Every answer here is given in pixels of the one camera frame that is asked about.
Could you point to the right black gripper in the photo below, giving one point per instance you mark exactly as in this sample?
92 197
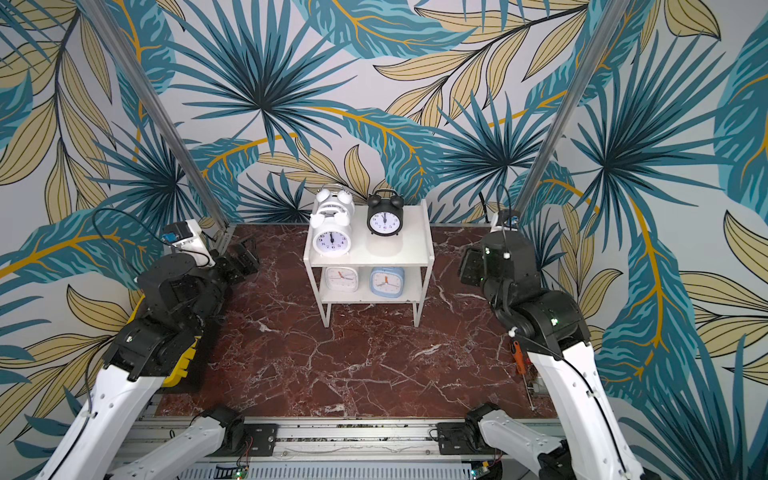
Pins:
472 267

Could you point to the white square alarm clock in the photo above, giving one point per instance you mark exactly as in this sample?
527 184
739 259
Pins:
341 278

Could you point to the metal valve red handle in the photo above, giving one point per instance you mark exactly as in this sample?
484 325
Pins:
535 383

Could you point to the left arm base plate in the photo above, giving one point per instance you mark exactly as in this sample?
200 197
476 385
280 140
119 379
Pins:
254 440

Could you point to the light blue square alarm clock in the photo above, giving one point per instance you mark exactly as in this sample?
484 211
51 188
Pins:
387 282

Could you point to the black twin-bell alarm clock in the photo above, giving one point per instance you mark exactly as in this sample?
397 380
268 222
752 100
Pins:
385 212

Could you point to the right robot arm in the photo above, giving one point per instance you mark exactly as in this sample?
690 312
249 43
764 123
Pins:
550 327

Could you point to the orange handled screwdriver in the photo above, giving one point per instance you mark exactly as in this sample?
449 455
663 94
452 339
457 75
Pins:
518 357

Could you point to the left aluminium frame post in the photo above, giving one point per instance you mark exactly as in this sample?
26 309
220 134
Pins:
107 28

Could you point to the white two-tier shelf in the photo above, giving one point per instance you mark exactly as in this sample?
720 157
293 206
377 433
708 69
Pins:
411 249

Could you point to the white chrome twin-bell alarm clock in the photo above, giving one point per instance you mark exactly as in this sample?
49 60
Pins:
336 204

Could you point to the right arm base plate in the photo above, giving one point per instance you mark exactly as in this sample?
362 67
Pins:
457 438

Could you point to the yellow plastic toolbox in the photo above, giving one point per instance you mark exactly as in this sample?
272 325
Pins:
181 369

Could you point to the aluminium frame post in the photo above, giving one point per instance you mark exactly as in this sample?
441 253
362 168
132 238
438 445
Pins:
107 28
582 75

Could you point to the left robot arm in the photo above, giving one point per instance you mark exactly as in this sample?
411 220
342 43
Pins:
184 293

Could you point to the right aluminium frame post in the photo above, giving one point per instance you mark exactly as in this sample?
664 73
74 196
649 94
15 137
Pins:
582 75

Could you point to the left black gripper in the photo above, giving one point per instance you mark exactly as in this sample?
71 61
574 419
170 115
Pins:
250 259

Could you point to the aluminium mounting rail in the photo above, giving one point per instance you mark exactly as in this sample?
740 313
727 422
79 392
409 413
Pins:
332 448

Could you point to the white matte twin-bell alarm clock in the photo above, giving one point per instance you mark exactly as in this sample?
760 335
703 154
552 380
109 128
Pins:
331 231

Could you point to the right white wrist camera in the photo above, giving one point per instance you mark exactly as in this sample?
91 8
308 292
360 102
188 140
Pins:
505 220

